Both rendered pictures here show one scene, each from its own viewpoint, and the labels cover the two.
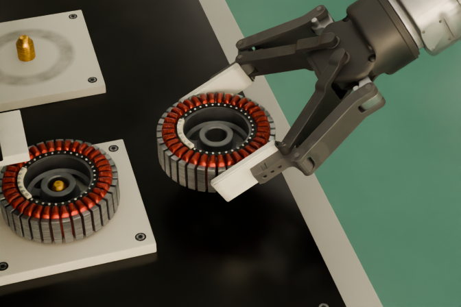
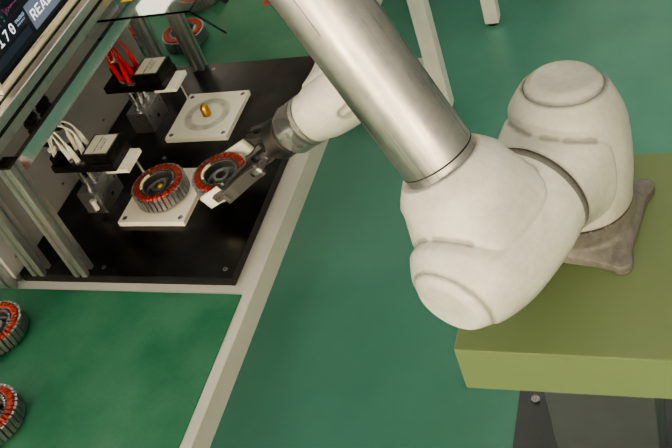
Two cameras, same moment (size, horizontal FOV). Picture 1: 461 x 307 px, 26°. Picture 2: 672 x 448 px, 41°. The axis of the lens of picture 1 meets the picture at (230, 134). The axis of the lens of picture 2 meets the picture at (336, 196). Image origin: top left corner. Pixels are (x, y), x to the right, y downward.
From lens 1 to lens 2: 1.16 m
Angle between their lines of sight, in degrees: 35
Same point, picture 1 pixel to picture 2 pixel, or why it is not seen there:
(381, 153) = not seen: hidden behind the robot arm
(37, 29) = (222, 99)
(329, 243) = (264, 240)
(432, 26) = (284, 139)
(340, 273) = (256, 256)
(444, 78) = not seen: outside the picture
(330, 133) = (235, 185)
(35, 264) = (135, 220)
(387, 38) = (268, 141)
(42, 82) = (202, 130)
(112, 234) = (171, 213)
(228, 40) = not seen: hidden behind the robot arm
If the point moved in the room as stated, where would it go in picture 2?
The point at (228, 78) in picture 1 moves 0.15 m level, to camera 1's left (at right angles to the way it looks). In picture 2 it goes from (240, 146) to (182, 134)
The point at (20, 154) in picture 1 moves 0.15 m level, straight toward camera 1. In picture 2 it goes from (124, 169) to (89, 227)
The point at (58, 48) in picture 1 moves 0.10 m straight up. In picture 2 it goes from (222, 111) to (205, 74)
